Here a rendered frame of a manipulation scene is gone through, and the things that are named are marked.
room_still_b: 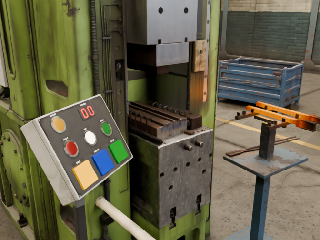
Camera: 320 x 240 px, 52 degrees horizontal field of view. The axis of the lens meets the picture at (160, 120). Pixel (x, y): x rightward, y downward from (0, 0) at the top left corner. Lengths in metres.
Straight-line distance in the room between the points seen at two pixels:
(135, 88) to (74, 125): 0.95
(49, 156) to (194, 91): 1.04
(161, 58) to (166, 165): 0.50
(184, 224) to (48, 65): 1.09
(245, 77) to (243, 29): 5.08
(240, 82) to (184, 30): 3.96
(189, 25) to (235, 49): 9.02
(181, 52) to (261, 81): 3.83
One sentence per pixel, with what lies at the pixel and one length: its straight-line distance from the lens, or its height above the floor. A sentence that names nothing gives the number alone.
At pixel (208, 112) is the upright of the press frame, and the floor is 0.92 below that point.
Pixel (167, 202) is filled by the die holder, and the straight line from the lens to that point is 1.68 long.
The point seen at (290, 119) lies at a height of 0.96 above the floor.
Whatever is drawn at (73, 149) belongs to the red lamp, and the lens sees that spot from 1.09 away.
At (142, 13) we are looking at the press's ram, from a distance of 1.44.
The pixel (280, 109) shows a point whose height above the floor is 0.96.
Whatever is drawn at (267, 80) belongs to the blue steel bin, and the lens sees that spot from 5.28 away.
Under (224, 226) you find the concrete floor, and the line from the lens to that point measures 2.57.
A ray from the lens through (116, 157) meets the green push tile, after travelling 1.21.
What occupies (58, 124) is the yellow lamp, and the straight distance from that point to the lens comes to 1.08.
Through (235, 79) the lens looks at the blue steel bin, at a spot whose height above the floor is 0.44.
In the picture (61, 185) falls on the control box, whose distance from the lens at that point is 1.07.
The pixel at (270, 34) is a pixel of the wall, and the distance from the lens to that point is 9.96.
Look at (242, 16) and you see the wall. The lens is 10.42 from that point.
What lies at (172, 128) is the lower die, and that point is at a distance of 1.61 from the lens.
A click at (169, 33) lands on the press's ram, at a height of 1.41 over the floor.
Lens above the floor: 1.51
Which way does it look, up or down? 19 degrees down
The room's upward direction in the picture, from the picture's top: straight up
